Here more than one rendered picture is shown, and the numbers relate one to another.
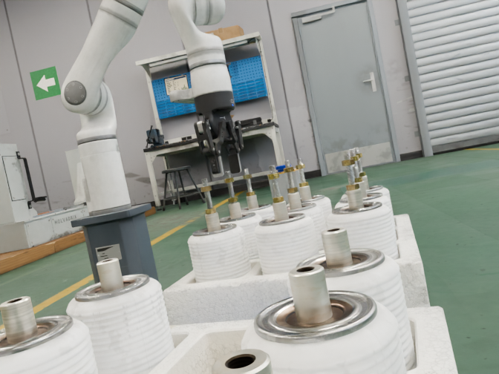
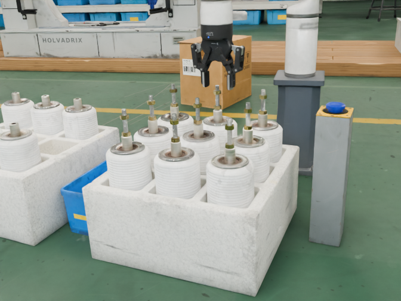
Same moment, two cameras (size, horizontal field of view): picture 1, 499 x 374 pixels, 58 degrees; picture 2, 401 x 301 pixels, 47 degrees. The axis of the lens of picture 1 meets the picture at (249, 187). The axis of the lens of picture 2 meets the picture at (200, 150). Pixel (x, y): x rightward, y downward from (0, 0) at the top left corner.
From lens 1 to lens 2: 1.45 m
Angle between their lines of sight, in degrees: 95
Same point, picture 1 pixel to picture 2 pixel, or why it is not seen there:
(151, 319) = (65, 123)
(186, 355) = (66, 141)
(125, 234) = (280, 96)
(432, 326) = (8, 174)
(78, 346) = (37, 114)
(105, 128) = (294, 8)
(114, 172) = (291, 46)
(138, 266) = (281, 122)
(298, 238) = not seen: hidden behind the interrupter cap
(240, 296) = not seen: hidden behind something
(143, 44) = not seen: outside the picture
